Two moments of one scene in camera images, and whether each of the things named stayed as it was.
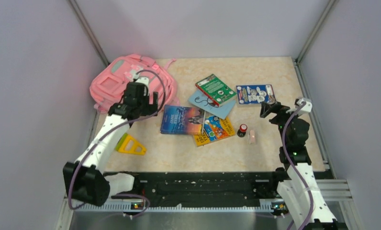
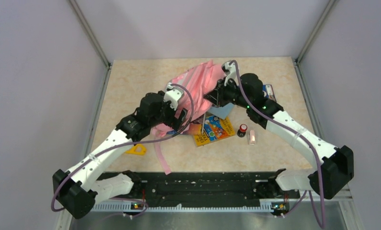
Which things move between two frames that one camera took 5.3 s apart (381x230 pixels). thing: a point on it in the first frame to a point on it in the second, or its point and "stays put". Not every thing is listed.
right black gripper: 276,108 to 217,96
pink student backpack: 107,85 to 196,83
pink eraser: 252,137 stays put
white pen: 203,126 stays put
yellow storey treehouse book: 215,129 stays put
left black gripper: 150,107 to 173,121
